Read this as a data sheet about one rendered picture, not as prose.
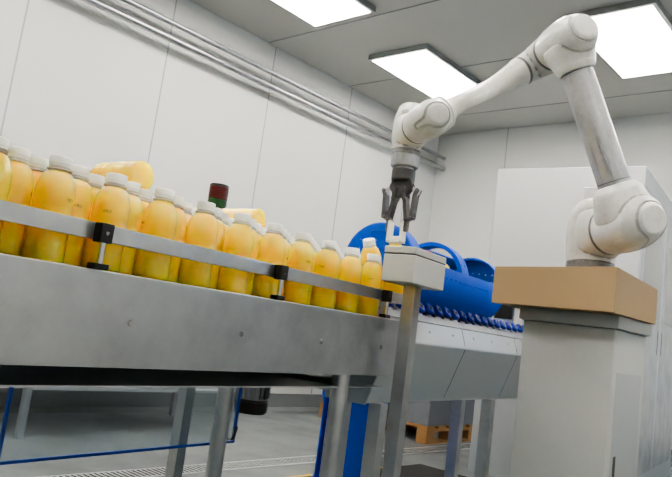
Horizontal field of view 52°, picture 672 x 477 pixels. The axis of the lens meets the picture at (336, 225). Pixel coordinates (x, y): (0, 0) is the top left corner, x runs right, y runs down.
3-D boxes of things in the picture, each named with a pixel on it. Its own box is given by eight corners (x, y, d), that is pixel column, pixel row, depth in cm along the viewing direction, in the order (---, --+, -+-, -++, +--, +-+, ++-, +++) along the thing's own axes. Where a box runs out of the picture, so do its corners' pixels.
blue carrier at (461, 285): (501, 327, 299) (508, 262, 303) (407, 308, 228) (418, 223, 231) (441, 319, 315) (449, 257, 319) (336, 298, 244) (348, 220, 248)
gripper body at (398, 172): (421, 171, 219) (418, 200, 217) (398, 172, 223) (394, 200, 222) (410, 165, 212) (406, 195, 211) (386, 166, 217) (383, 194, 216)
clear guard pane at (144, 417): (232, 440, 219) (255, 289, 226) (-1, 461, 156) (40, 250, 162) (231, 440, 220) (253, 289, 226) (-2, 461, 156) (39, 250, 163)
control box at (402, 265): (443, 291, 204) (447, 257, 205) (412, 283, 187) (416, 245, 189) (413, 288, 209) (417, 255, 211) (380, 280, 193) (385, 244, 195)
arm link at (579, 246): (597, 270, 239) (601, 209, 243) (630, 264, 222) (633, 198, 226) (555, 263, 236) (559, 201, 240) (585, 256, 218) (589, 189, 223)
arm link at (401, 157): (400, 156, 225) (398, 173, 224) (386, 148, 218) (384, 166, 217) (425, 155, 220) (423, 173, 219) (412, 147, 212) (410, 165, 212)
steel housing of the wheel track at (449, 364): (571, 399, 391) (576, 339, 396) (382, 408, 215) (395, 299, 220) (522, 391, 407) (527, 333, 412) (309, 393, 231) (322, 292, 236)
